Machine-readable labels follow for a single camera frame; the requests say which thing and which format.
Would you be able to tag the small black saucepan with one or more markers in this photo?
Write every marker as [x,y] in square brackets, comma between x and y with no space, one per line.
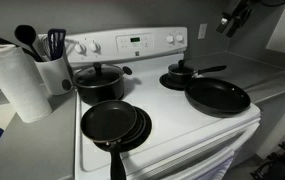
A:
[195,72]

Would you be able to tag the white wall outlet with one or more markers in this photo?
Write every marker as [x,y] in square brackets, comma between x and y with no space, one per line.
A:
[202,31]

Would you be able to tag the white striped dish towel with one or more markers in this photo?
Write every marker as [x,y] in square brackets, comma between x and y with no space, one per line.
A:
[220,166]

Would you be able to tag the small black frying pan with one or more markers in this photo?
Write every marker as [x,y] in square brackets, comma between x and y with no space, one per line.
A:
[108,121]

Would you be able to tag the black ladle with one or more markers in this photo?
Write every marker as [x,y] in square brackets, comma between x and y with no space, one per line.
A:
[27,35]

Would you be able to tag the large black pot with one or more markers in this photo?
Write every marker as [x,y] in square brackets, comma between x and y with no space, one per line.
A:
[98,93]

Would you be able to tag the large glass pot lid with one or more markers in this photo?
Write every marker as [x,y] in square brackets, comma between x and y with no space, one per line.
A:
[98,75]

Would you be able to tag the black flat kitchen utensil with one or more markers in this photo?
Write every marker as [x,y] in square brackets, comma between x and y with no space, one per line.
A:
[8,42]

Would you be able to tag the small glass pot lid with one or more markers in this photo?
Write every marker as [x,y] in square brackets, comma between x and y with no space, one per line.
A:
[181,67]

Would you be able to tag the white stove knob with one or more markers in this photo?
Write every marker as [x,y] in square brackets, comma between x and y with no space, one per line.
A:
[95,46]
[180,37]
[80,48]
[170,39]

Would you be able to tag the white paper towel roll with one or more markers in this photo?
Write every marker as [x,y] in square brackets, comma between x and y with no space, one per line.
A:
[18,83]

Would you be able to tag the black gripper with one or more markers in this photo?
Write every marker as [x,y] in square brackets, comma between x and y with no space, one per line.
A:
[242,11]

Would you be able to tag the white utensil holder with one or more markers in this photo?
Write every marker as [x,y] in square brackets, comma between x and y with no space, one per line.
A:
[53,75]

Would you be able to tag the black pot with lid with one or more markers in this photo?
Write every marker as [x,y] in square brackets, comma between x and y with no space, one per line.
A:
[165,83]

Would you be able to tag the white electric stove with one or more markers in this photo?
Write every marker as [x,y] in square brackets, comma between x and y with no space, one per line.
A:
[168,113]

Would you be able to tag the blue slotted spatula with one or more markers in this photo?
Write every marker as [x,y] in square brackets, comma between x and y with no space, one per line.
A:
[56,41]

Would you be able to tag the black metal stand frame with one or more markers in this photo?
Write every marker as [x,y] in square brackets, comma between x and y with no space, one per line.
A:
[278,163]

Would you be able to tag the large black frying pan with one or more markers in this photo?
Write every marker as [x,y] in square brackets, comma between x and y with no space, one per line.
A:
[217,96]

